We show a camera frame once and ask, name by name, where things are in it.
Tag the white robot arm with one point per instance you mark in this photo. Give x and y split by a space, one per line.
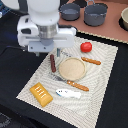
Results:
41 12

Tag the wooden handled fork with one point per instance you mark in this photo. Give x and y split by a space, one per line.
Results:
76 85

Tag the small grey saucepan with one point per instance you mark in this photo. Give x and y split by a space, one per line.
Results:
70 11

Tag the large grey pot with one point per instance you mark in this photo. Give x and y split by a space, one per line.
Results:
94 15

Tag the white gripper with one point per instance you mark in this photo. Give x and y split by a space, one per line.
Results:
43 39

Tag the white toy fish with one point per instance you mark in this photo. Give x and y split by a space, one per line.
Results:
68 93

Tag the yellow toy bread slice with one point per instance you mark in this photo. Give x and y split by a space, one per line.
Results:
41 94

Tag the brown toy sausage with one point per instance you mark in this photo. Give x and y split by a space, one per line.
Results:
53 67

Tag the beige woven placemat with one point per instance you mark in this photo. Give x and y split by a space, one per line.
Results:
83 112

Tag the red toy tomato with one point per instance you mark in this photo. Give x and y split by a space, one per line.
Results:
86 47

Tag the pink toy stove board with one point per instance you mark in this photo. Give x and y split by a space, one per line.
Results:
110 29

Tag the round wooden plate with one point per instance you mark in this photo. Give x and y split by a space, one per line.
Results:
72 69

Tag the beige bowl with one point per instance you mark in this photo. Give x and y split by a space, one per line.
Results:
124 15

